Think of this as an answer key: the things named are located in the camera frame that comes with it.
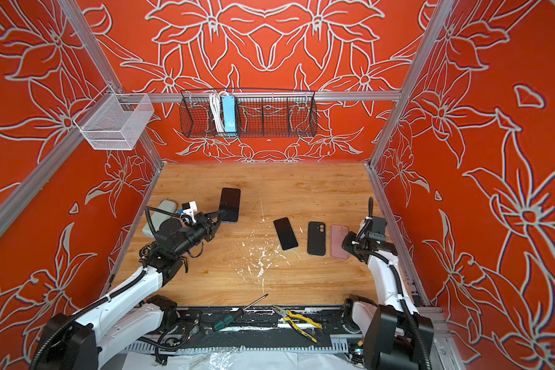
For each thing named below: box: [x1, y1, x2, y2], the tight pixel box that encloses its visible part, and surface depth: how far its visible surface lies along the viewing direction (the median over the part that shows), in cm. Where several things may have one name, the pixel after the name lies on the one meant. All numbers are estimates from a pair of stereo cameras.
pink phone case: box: [330, 225, 350, 259], surface depth 96 cm
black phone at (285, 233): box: [272, 217, 299, 251], surface depth 96 cm
